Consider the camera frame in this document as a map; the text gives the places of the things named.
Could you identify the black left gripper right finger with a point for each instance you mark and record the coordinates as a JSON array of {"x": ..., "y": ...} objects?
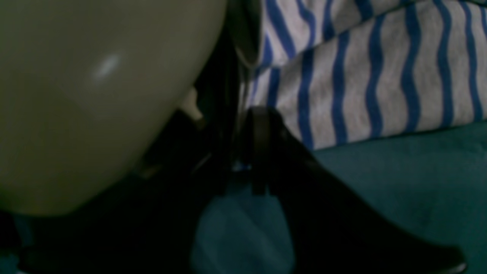
[{"x": 333, "y": 230}]

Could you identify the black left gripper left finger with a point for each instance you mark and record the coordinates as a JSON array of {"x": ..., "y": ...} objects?
[{"x": 148, "y": 225}]

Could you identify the blue white striped T-shirt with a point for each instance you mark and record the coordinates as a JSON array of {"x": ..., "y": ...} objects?
[{"x": 343, "y": 71}]

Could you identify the teal table cloth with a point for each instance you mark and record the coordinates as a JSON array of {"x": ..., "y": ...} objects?
[{"x": 431, "y": 185}]

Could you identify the beige ceramic mug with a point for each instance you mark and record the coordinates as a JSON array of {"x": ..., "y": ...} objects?
[{"x": 86, "y": 85}]

